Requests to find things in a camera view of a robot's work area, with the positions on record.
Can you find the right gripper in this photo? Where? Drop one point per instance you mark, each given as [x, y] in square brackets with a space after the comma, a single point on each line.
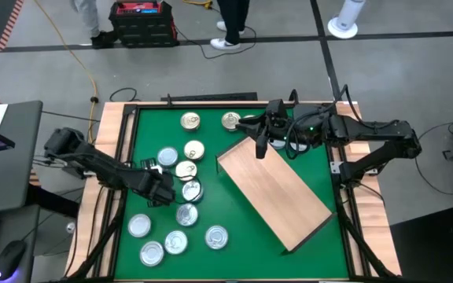
[279, 118]

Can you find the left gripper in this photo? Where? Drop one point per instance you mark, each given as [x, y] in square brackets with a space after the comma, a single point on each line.
[157, 186]

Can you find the silver-lid seafood can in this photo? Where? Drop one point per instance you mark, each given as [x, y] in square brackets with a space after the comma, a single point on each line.
[152, 253]
[167, 156]
[139, 225]
[192, 191]
[187, 214]

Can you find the teal label seafood can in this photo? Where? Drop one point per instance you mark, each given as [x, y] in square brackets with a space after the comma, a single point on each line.
[300, 148]

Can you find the red label seafood can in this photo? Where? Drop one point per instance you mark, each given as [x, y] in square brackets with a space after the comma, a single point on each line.
[175, 242]

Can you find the blue albacore tuna can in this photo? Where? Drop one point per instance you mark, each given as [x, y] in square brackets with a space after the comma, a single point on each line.
[278, 144]
[216, 237]

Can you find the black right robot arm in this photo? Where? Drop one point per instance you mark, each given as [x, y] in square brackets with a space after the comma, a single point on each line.
[368, 129]

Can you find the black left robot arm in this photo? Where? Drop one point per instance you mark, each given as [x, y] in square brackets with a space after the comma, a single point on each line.
[100, 163]

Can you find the black perforated panel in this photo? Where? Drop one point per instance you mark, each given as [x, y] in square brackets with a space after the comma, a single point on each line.
[211, 96]

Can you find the small silver knob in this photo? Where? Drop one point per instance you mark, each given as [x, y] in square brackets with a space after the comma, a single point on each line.
[70, 227]

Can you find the black desk base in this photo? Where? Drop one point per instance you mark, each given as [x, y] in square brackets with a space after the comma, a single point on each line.
[53, 202]

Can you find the person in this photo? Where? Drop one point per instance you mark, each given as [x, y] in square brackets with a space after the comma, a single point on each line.
[89, 17]
[232, 19]

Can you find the green table mat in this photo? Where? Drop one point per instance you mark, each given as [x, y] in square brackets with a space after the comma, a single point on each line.
[250, 263]

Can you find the grey desk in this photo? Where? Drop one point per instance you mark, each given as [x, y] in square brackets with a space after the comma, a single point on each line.
[20, 157]

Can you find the white round stand base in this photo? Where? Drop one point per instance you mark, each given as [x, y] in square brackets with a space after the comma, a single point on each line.
[342, 30]

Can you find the grey keyboard tray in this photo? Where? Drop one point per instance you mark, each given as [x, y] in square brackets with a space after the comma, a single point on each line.
[14, 228]

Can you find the black crate with red top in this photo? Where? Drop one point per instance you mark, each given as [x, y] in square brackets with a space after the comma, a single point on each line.
[144, 31]

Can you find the black computer mouse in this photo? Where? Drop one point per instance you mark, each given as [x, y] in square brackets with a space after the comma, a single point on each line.
[10, 259]

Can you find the plain black floor mat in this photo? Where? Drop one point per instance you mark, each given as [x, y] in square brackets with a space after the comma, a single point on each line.
[435, 251]

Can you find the black clamp bracket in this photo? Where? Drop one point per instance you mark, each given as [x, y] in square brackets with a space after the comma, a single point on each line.
[168, 100]
[293, 95]

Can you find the white arm base bracket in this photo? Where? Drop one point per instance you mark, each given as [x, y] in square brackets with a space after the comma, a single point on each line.
[334, 167]

